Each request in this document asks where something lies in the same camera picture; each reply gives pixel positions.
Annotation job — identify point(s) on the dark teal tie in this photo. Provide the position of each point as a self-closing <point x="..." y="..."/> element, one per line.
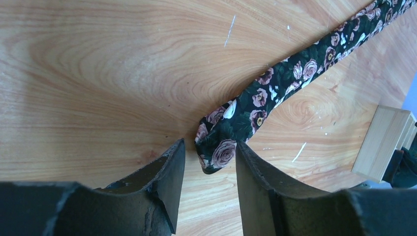
<point x="402" y="168"/>

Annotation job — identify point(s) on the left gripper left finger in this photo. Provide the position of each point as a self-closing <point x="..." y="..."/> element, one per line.
<point x="144" y="203"/>

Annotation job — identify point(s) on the black pink rose tie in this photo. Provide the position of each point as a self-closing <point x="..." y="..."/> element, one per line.
<point x="240" y="118"/>

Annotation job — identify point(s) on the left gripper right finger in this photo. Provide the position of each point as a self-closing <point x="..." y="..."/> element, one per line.
<point x="272" y="203"/>

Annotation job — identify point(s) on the wooden compartment box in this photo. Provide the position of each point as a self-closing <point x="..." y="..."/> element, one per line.
<point x="390" y="129"/>

